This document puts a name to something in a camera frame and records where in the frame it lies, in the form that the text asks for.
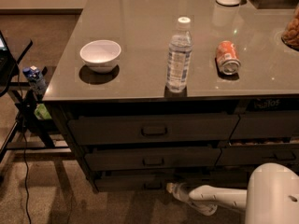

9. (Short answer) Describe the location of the white and yellow gripper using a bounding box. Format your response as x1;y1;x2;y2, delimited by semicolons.
166;183;218;217

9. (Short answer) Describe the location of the dark drawer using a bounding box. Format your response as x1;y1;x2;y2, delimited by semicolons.
182;165;257;189
85;147;221;171
216;144;299;166
67;114;239;146
231;111;299;139
94;170;173;191

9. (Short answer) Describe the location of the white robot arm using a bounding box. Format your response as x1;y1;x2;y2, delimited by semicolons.
166;163;299;224

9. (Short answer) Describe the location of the dark drawer cabinet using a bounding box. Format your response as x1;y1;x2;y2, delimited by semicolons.
46;96;299;192

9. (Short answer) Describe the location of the orange soda can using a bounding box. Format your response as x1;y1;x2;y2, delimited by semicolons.
216;40;241;76

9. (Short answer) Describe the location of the clear plastic water bottle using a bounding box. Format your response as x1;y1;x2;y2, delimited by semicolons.
166;17;192;93

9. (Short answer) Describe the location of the white ceramic bowl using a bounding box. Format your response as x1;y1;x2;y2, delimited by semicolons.
79;40;121;74

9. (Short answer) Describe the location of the green packet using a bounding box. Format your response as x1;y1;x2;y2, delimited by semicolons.
35;104;51;120

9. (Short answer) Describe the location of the black side stand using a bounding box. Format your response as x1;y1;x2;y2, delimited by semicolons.
0;37;68;161

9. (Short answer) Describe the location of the blue capped small bottle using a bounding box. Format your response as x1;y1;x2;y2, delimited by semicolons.
22;66;47;96

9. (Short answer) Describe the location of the bag of brown snacks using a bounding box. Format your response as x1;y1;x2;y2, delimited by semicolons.
281;6;299;50

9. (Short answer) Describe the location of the black cable on floor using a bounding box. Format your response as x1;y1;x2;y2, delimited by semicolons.
21;131;33;224

